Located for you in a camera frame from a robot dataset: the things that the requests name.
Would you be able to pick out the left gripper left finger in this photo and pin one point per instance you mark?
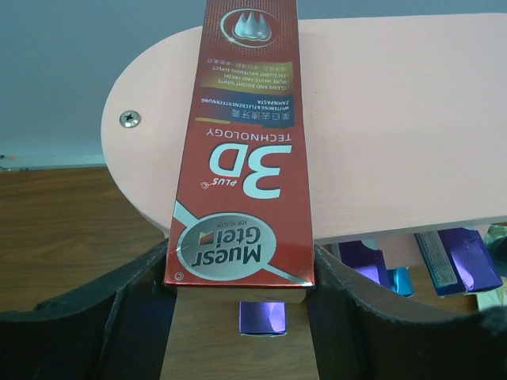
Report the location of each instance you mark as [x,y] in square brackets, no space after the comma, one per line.
[114,327]

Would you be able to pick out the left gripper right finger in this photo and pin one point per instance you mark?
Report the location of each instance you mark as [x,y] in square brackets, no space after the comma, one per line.
[362,330]

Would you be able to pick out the purple toothpaste box with label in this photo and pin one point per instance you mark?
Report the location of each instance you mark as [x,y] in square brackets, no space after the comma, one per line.
[366,258]

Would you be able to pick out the red toothpaste box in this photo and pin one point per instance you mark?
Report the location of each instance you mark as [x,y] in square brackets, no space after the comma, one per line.
[241,219]

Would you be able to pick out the pink three-tier shelf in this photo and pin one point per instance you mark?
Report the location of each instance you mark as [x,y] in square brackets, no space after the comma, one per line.
[405,124]

